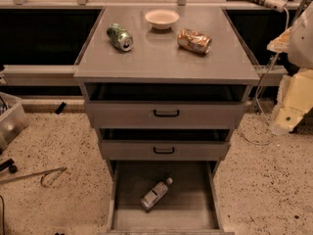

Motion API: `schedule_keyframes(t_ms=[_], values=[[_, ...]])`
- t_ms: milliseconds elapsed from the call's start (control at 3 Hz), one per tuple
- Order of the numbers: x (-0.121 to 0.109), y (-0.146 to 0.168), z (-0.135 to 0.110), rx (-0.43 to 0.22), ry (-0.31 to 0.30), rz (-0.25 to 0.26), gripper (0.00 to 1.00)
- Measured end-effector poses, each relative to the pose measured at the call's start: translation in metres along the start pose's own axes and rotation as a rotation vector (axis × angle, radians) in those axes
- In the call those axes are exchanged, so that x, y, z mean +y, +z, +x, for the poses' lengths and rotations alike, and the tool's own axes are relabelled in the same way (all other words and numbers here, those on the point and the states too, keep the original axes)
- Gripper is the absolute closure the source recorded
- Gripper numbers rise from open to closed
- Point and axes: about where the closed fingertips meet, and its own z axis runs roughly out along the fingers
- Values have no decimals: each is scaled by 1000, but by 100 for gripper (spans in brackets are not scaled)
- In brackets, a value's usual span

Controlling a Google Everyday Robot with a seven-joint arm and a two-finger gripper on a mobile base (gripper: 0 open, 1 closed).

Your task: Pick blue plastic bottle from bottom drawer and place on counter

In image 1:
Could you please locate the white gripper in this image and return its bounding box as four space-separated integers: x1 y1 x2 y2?
270 69 313 135

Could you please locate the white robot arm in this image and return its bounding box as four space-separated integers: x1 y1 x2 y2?
267 3 313 135

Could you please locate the grey drawer cabinet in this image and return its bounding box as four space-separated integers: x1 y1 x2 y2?
73 5 261 235

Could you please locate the bottom drawer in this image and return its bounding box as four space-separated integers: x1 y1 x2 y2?
106 162 235 235

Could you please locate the drawer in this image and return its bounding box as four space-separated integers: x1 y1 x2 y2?
84 82 246 129
106 162 235 235
98 128 230 161

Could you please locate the middle drawer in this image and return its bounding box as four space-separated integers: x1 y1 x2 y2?
98 128 230 161

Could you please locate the top drawer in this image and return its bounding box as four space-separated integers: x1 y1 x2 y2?
84 82 246 129

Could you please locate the orange crushed soda can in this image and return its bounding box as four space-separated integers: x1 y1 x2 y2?
177 28 212 55

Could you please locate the white bowl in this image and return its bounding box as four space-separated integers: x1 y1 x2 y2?
145 9 180 30

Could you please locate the green soda can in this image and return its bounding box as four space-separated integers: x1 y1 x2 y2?
107 23 134 52

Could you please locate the black small floor object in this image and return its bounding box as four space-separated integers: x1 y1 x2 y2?
55 102 67 115

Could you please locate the metal rod on floor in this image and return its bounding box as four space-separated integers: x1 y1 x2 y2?
0 167 67 185

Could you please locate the clear plastic bin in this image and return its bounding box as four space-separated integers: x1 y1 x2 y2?
0 92 29 152

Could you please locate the black tool on floor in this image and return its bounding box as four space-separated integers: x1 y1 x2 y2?
0 159 18 173

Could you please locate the white cable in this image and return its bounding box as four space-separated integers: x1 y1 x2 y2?
240 7 291 147

